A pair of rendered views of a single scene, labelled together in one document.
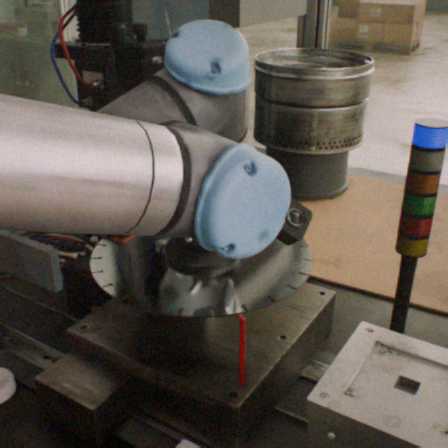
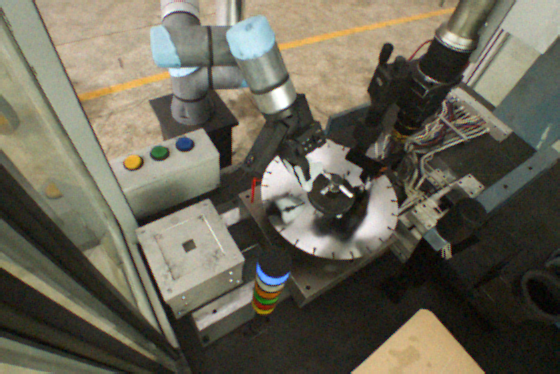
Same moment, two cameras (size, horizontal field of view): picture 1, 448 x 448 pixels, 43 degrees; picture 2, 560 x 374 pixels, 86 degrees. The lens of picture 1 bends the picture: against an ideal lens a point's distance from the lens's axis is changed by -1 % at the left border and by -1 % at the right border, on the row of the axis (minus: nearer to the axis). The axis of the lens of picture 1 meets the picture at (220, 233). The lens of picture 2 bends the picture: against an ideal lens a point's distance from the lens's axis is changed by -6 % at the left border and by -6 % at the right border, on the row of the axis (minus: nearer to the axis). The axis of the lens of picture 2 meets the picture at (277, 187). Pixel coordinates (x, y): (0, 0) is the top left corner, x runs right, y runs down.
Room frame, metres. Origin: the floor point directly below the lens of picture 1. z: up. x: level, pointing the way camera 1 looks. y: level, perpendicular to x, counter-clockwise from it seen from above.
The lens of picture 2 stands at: (0.75, -0.44, 1.55)
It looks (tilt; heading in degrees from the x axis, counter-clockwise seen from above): 54 degrees down; 106
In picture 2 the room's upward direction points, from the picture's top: 11 degrees clockwise
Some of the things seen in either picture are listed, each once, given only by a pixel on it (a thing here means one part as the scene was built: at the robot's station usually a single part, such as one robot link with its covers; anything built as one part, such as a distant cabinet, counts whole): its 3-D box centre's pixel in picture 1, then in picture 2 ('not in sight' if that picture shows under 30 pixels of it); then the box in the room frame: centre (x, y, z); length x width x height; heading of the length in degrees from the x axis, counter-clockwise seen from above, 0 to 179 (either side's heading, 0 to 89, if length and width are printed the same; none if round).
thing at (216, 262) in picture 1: (201, 245); (332, 190); (0.75, 0.03, 0.96); 0.11 x 0.11 x 0.03
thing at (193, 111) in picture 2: not in sight; (191, 99); (0.17, 0.28, 0.80); 0.15 x 0.15 x 0.10
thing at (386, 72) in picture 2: (144, 101); (380, 104); (0.77, 0.10, 1.17); 0.06 x 0.05 x 0.20; 48
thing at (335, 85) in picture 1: (308, 126); not in sight; (1.49, -0.24, 0.93); 0.31 x 0.31 x 0.36
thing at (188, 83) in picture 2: not in sight; (190, 71); (0.18, 0.28, 0.91); 0.13 x 0.12 x 0.14; 37
